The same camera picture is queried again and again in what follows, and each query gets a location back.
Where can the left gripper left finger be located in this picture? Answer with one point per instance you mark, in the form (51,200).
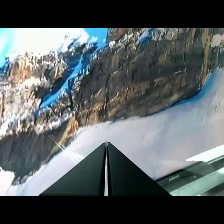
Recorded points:
(85,178)

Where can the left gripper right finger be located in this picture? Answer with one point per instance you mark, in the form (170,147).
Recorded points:
(130,178)

